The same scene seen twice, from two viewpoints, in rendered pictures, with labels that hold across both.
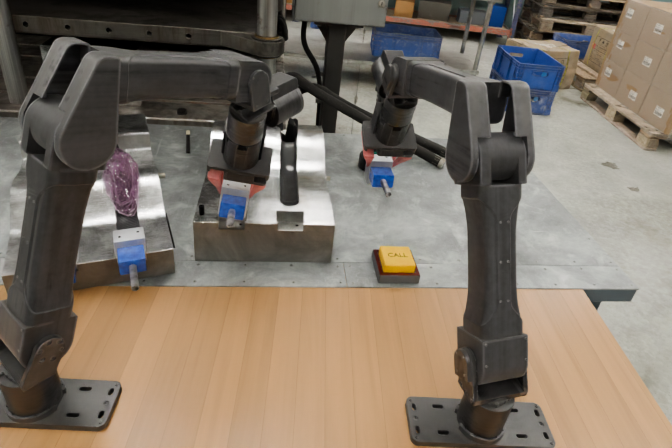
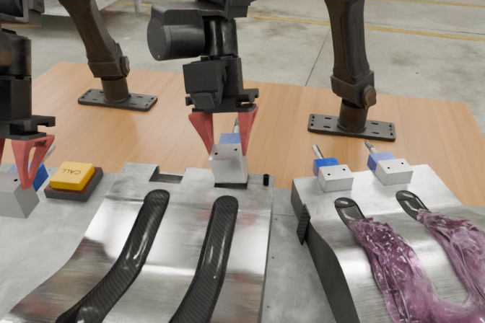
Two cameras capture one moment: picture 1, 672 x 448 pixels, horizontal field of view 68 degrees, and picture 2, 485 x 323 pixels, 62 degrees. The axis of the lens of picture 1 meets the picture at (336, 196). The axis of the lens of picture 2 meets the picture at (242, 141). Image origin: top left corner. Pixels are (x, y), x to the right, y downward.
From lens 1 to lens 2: 1.29 m
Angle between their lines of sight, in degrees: 112
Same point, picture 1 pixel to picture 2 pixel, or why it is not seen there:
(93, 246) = (370, 186)
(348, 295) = not seen: hidden behind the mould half
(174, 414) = (275, 119)
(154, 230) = (317, 202)
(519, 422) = (97, 95)
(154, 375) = (290, 134)
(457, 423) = (129, 98)
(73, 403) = (330, 122)
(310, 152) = (65, 288)
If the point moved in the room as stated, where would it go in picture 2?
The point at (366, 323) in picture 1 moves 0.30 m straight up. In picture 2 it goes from (139, 148) to (114, 12)
